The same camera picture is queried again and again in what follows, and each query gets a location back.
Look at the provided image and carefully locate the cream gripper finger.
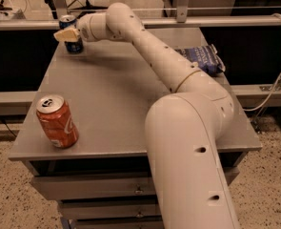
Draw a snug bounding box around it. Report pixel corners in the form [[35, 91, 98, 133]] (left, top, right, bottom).
[[53, 27, 80, 42]]

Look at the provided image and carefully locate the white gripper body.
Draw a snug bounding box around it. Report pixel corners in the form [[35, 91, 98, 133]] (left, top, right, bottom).
[[77, 13, 98, 42]]

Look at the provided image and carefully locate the blue pepsi can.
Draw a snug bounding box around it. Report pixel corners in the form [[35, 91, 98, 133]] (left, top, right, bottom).
[[59, 14, 83, 53]]

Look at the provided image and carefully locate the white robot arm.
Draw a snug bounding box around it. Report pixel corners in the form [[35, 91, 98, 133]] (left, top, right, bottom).
[[54, 3, 240, 229]]

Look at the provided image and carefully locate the orange soda can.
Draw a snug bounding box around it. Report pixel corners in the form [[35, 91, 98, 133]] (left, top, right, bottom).
[[36, 94, 79, 148]]

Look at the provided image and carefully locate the blue chip bag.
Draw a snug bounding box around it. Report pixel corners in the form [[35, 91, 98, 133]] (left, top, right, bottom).
[[176, 45, 226, 76]]

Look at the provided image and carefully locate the grey drawer cabinet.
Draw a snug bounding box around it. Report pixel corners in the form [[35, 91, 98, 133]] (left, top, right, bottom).
[[8, 28, 262, 229]]

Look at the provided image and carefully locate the top grey drawer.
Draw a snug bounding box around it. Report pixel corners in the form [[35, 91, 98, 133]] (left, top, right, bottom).
[[30, 167, 240, 201]]

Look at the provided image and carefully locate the grey drawer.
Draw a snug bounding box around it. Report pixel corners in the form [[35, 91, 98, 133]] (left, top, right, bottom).
[[30, 167, 240, 201], [74, 217, 164, 229], [59, 196, 161, 219]]

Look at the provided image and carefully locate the middle grey drawer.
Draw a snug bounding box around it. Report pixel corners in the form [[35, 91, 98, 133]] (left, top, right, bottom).
[[59, 196, 161, 219]]

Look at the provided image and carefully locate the bottom grey drawer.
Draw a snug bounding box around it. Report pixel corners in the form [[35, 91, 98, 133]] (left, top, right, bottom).
[[74, 217, 164, 229]]

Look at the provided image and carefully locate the metal railing frame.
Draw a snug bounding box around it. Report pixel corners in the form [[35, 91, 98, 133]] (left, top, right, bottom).
[[0, 0, 281, 31]]

